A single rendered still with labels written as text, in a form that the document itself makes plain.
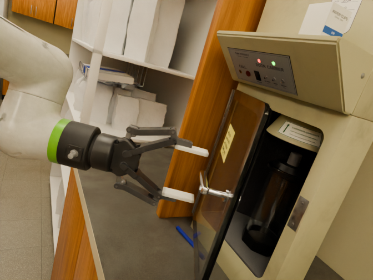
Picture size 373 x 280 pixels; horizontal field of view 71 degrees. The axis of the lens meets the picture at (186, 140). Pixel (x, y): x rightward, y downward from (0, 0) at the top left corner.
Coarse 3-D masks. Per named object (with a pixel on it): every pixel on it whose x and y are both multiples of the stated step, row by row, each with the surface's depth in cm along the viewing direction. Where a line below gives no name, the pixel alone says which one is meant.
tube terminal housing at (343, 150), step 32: (288, 0) 60; (320, 0) 53; (288, 32) 59; (352, 32) 47; (256, 96) 65; (320, 128) 50; (352, 128) 47; (320, 160) 50; (352, 160) 51; (320, 192) 50; (192, 224) 83; (320, 224) 55; (224, 256) 69; (288, 256) 54
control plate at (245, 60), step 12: (228, 48) 62; (240, 60) 61; (252, 60) 57; (264, 60) 54; (276, 60) 50; (288, 60) 48; (252, 72) 60; (264, 72) 56; (276, 72) 53; (288, 72) 50; (264, 84) 59; (276, 84) 55; (288, 84) 52
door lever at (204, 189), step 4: (200, 172) 57; (204, 172) 57; (200, 176) 55; (204, 176) 55; (200, 180) 53; (204, 180) 53; (200, 184) 52; (204, 184) 51; (208, 184) 52; (200, 188) 50; (204, 188) 50; (208, 188) 50; (212, 188) 51; (200, 192) 50; (204, 192) 50; (208, 192) 50; (212, 192) 50; (216, 192) 50; (220, 192) 50; (224, 192) 51; (220, 196) 50; (224, 196) 50; (224, 200) 50
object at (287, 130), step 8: (280, 120) 62; (288, 120) 60; (296, 120) 59; (272, 128) 63; (280, 128) 61; (288, 128) 59; (296, 128) 58; (304, 128) 57; (312, 128) 57; (280, 136) 60; (288, 136) 58; (296, 136) 58; (304, 136) 57; (312, 136) 57; (320, 136) 57; (296, 144) 57; (304, 144) 57; (312, 144) 56; (320, 144) 56
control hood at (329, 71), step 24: (240, 48) 58; (264, 48) 52; (288, 48) 46; (312, 48) 42; (336, 48) 38; (360, 48) 41; (312, 72) 45; (336, 72) 41; (360, 72) 42; (288, 96) 55; (312, 96) 48; (336, 96) 44
